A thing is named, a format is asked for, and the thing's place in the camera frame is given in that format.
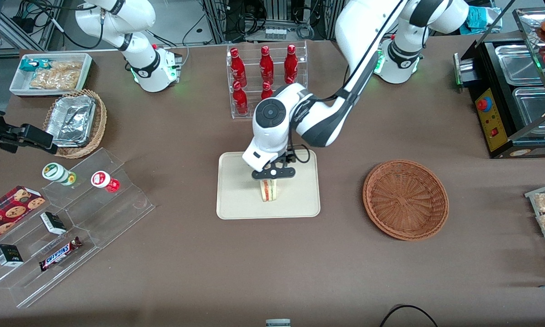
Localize white rectangular snack bin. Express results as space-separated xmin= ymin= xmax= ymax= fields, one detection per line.
xmin=9 ymin=53 xmax=94 ymax=97

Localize black yellow food warmer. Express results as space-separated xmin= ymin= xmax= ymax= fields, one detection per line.
xmin=453 ymin=7 xmax=545 ymax=159

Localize sandwich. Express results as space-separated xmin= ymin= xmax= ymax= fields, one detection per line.
xmin=260 ymin=179 xmax=278 ymax=203

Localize steel food pan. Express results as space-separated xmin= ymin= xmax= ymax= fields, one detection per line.
xmin=512 ymin=86 xmax=545 ymax=137
xmin=495 ymin=44 xmax=545 ymax=87

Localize red cookie box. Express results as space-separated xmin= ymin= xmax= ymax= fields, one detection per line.
xmin=0 ymin=185 xmax=46 ymax=248

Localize green snack packet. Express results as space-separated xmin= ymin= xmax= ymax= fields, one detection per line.
xmin=19 ymin=58 xmax=55 ymax=72

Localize clear acrylic bottle rack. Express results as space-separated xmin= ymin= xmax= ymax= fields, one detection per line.
xmin=226 ymin=42 xmax=308 ymax=119

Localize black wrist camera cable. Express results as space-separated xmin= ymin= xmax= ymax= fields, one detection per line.
xmin=287 ymin=144 xmax=311 ymax=165

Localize teal plastic bag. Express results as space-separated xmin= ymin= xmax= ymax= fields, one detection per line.
xmin=465 ymin=6 xmax=503 ymax=35

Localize round brown wicker basket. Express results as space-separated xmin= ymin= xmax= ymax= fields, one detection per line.
xmin=362 ymin=159 xmax=449 ymax=241

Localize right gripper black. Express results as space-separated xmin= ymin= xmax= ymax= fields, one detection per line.
xmin=0 ymin=104 xmax=59 ymax=155

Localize grey wire snack tray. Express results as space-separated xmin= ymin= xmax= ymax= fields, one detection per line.
xmin=525 ymin=182 xmax=545 ymax=287

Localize cream plastic tray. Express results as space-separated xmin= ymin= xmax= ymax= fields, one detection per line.
xmin=216 ymin=151 xmax=321 ymax=220

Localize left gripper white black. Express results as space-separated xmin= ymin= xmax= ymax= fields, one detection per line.
xmin=242 ymin=142 xmax=297 ymax=183

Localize clear acrylic stepped display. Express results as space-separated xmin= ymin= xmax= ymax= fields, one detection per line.
xmin=0 ymin=148 xmax=156 ymax=309

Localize green lid yogurt bottle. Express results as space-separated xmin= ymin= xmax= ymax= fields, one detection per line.
xmin=42 ymin=162 xmax=77 ymax=187

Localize red lid yogurt bottle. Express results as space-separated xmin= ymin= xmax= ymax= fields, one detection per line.
xmin=91 ymin=170 xmax=120 ymax=193

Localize small black box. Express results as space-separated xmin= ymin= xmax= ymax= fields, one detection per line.
xmin=40 ymin=212 xmax=68 ymax=236
xmin=0 ymin=244 xmax=24 ymax=268

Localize snickers chocolate bar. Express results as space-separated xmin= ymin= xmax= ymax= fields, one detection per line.
xmin=39 ymin=236 xmax=83 ymax=273

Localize aluminium foil containers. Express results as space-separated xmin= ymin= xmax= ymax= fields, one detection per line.
xmin=45 ymin=94 xmax=96 ymax=147

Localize tan wicker basket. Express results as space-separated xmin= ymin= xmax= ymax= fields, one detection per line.
xmin=43 ymin=89 xmax=108 ymax=159

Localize beige cracker bag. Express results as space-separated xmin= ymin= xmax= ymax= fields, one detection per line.
xmin=30 ymin=61 xmax=83 ymax=90

